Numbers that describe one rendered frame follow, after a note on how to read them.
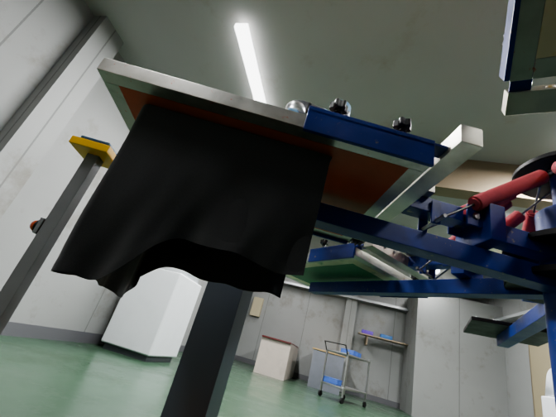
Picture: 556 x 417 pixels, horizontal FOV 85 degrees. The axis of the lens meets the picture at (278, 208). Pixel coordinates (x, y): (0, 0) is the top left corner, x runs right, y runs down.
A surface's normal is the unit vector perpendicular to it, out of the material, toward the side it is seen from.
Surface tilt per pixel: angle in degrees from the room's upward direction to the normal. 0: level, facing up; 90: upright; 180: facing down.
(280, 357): 90
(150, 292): 90
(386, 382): 90
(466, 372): 90
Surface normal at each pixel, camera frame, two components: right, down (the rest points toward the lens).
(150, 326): -0.14, -0.45
